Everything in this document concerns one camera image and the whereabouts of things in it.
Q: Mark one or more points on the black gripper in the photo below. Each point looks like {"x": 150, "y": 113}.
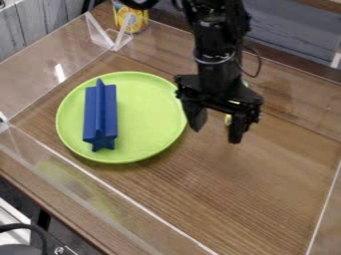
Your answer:
{"x": 197, "y": 100}

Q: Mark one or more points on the blue star-shaped block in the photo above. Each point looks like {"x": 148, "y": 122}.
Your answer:
{"x": 101, "y": 127}

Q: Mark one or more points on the yellow toy banana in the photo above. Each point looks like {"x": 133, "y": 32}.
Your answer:
{"x": 228, "y": 116}

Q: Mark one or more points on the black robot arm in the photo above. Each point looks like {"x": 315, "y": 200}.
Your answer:
{"x": 220, "y": 23}

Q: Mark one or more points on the green plate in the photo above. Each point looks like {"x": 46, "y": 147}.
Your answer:
{"x": 152, "y": 119}

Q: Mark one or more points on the yellow blue tin can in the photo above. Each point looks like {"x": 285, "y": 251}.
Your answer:
{"x": 137, "y": 18}

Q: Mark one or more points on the clear acrylic tray wall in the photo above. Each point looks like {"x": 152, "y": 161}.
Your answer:
{"x": 208, "y": 197}

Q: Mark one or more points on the clear acrylic corner bracket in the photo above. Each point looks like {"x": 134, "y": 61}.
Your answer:
{"x": 111, "y": 39}

